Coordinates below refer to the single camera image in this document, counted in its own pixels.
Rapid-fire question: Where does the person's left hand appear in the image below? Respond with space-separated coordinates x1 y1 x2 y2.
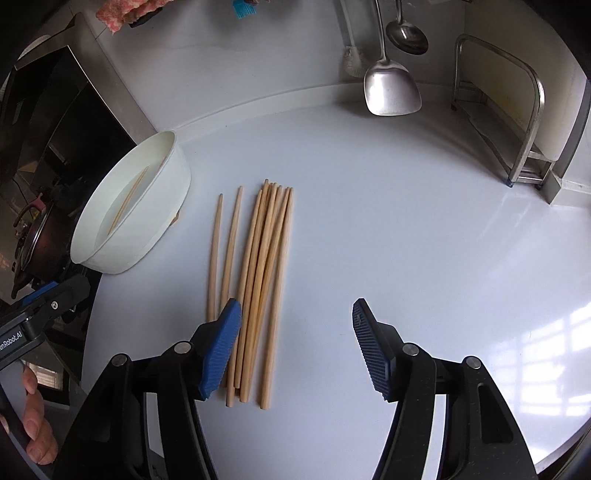
21 364 58 466

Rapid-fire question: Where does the metal spatula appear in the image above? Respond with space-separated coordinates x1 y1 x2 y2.
363 0 422 116

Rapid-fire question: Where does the dark cooking pot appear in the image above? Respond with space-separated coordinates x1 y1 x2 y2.
11 194 77 301

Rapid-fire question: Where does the white oval plastic basin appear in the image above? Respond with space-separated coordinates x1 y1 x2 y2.
69 130 192 275

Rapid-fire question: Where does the black gas stove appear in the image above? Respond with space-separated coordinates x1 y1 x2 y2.
0 46 139 301

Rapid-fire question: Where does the white cutting board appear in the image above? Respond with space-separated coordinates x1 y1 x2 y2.
464 0 591 162

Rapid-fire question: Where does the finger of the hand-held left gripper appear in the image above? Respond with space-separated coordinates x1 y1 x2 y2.
18 274 92 325

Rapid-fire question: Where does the stainless steel rack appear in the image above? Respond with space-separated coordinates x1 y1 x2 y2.
450 34 557 190

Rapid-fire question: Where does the light wooden chopstick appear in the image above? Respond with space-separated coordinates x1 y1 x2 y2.
106 166 150 234

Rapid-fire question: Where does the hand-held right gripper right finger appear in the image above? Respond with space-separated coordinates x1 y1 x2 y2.
352 298 539 480

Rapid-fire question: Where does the white dish brush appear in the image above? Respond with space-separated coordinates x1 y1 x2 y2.
339 0 370 78

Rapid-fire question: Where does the metal ladle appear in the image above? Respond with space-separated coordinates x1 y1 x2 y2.
386 0 429 55

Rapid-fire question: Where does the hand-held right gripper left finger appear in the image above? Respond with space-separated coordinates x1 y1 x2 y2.
53 298 243 480

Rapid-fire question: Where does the pink cloth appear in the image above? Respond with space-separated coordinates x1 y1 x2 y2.
95 0 160 34

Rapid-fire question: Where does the pile of wooden chopsticks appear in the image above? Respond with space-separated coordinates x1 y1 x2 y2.
206 179 295 411

